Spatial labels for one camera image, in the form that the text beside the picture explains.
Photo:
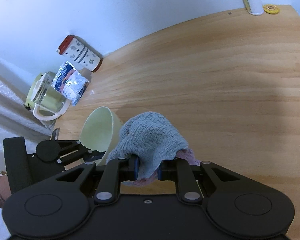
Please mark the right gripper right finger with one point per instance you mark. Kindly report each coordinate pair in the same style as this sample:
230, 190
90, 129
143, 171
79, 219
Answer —
179, 171

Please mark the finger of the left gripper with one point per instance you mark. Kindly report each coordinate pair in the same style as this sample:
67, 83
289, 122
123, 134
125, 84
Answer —
87, 158
72, 150

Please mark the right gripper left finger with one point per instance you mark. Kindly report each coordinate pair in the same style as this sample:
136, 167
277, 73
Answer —
110, 177

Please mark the pale yellow bowl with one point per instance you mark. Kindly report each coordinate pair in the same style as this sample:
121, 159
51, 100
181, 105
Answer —
100, 132

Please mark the pink grey cleaning cloth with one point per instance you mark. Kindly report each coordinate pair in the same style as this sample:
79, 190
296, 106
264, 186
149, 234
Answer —
153, 139

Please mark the green glass pitcher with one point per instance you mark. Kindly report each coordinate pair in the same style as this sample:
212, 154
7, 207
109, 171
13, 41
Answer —
46, 103

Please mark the blue white snack packet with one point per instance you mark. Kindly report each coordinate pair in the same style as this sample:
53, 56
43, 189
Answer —
70, 82

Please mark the red lid paper cup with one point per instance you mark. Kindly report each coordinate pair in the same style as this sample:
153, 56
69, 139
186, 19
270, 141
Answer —
80, 52

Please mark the yellow round lid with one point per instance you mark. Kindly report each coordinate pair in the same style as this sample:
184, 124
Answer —
271, 9

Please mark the black camera box left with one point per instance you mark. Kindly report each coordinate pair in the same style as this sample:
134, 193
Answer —
17, 165

